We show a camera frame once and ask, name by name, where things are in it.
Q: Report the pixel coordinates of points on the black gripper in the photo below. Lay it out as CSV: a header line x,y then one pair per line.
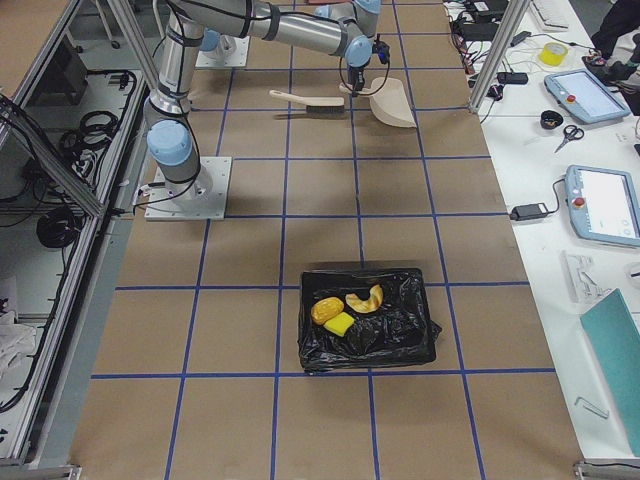
x,y
357,77

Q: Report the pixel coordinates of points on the beige plastic dustpan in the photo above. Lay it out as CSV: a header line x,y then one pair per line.
x,y
389,103

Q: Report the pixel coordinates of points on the cream hand brush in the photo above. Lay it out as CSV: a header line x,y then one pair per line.
x,y
312,104

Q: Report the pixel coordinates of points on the beige trash piece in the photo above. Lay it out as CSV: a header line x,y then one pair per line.
x,y
369,305

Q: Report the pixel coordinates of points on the orange wrapper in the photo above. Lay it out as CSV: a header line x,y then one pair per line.
x,y
326,309

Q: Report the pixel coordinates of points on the yellow green sponge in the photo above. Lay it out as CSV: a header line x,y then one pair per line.
x,y
339,324

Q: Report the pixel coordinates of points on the right black lined trash bin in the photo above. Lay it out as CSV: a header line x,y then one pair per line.
x,y
399,333

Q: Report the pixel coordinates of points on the small black bowl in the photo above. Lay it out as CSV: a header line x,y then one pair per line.
x,y
550,119

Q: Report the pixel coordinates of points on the yellow tape roll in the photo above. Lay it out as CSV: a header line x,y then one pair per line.
x,y
553,54

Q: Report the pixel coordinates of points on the black power brick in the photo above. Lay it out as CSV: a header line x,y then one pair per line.
x,y
527,212

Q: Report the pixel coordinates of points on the black scissors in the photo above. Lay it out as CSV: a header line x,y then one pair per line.
x,y
570,133

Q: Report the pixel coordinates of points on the far teach pendant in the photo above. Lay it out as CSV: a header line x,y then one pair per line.
x,y
585,97

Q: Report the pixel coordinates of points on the teach pendant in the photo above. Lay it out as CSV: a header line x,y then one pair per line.
x,y
602,205
585,97

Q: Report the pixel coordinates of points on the near teach pendant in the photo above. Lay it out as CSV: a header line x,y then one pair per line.
x,y
602,205

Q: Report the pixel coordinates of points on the clear plastic tray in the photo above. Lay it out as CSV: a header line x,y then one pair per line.
x,y
581,282

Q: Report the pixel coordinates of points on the teal folder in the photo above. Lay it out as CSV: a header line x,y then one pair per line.
x,y
614,338

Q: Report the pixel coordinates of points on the silver hex key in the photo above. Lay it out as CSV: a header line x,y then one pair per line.
x,y
591,407

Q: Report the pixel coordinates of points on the white crumpled cloth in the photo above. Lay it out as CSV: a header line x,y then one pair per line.
x,y
17,341

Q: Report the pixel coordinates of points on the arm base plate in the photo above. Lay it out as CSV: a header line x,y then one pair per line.
x,y
237,60
205,199

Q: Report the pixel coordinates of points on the aluminium frame post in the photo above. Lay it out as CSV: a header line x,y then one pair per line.
x,y
507,29

